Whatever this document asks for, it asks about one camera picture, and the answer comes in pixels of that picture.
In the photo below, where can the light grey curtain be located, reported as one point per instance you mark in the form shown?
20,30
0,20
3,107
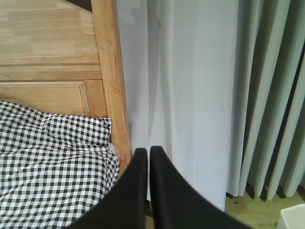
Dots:
220,85

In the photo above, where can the white trash bin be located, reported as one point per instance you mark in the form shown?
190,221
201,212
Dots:
292,218

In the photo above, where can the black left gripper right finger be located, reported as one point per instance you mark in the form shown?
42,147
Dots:
176,205

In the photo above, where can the black white checkered bedding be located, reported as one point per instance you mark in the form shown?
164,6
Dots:
53,167

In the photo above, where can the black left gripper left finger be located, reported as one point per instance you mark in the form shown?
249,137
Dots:
124,206

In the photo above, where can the wooden bed frame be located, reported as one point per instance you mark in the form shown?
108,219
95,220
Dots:
65,57

